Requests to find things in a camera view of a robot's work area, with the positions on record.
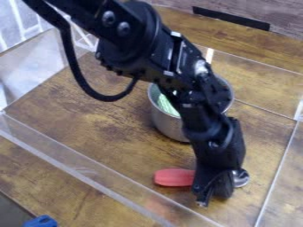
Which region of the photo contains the black cable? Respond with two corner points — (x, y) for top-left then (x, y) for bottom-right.
(57, 17), (140, 103)

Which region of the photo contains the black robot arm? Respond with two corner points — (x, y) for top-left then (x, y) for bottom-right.
(23, 0), (246, 207)

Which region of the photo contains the clear acrylic corner bracket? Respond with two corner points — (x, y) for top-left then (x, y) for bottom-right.
(71, 23), (97, 52)

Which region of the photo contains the black strip on table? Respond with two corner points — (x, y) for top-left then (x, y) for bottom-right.
(192, 6), (271, 31)

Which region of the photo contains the green knitted toy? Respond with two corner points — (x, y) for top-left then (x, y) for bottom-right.
(157, 94), (180, 117)

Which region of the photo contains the stainless steel pot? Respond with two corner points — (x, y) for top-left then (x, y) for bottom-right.
(148, 76), (234, 143)

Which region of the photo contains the clear acrylic enclosure wall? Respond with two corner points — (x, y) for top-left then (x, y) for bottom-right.
(0, 31), (303, 227)

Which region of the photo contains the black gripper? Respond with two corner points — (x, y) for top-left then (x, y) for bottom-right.
(179, 104), (246, 207)

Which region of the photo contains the pink handled metal spoon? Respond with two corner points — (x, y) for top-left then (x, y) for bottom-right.
(152, 168), (250, 188)

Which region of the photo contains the blue object at bottom edge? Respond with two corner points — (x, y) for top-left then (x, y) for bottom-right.
(23, 215), (57, 227)

